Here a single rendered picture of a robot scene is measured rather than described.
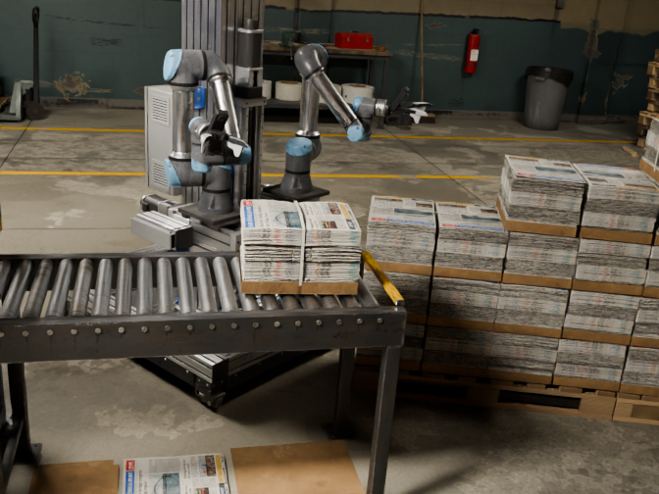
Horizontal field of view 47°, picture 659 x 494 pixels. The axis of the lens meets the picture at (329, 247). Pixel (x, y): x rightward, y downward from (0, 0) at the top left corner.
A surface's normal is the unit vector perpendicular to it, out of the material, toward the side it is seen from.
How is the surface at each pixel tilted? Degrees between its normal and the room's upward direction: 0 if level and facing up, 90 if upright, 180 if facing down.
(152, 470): 1
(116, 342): 90
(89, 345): 90
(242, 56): 90
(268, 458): 0
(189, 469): 0
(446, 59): 90
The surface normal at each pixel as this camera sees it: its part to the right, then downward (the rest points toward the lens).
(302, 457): 0.07, -0.93
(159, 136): -0.65, 0.22
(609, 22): 0.22, 0.36
